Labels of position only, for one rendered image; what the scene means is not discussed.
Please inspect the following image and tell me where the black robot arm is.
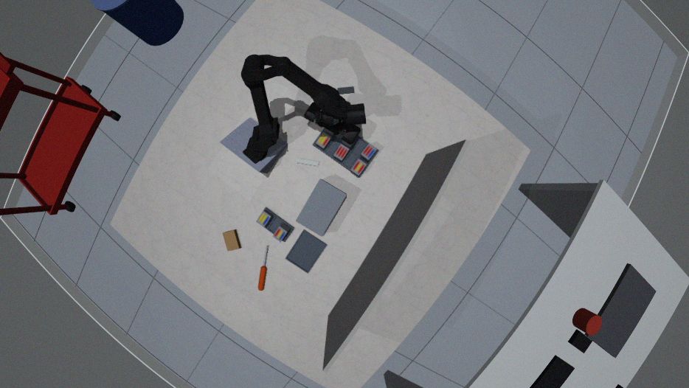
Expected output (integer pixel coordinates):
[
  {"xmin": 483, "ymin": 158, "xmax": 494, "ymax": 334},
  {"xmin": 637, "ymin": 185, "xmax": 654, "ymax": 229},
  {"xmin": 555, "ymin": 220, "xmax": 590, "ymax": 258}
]
[{"xmin": 241, "ymin": 54, "xmax": 366, "ymax": 164}]

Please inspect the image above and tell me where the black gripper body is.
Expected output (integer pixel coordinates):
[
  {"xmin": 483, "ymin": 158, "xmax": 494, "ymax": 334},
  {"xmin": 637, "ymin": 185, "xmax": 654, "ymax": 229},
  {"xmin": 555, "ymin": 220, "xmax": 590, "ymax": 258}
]
[{"xmin": 304, "ymin": 102, "xmax": 361, "ymax": 145}]

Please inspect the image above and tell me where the brown rectangular block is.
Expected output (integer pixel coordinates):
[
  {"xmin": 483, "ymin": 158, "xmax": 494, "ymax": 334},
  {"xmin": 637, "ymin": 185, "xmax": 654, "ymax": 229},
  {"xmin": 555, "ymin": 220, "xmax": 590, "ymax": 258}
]
[{"xmin": 223, "ymin": 229, "xmax": 241, "ymax": 251}]

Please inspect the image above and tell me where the orange-handled screwdriver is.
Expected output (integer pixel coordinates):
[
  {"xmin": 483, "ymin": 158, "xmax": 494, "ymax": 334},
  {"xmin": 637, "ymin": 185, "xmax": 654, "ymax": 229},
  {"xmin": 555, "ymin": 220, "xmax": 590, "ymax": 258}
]
[{"xmin": 258, "ymin": 246, "xmax": 268, "ymax": 291}]

